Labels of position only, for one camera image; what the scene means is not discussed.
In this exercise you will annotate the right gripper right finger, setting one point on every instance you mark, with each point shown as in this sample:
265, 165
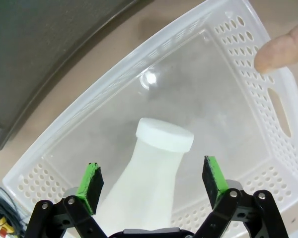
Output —
214, 183

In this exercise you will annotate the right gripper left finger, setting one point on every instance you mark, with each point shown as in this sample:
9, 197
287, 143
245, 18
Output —
89, 188

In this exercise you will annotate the white conical flask with cap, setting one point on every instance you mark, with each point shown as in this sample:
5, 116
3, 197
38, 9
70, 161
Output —
151, 173

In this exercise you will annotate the person left hand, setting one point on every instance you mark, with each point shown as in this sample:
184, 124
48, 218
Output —
283, 49

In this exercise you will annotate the yellow plug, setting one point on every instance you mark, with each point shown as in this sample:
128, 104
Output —
3, 220

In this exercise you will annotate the white perforated basket with label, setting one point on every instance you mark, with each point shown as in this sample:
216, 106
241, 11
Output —
188, 86

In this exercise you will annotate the dark brown plastic tray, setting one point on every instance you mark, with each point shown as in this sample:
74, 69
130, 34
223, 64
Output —
39, 49

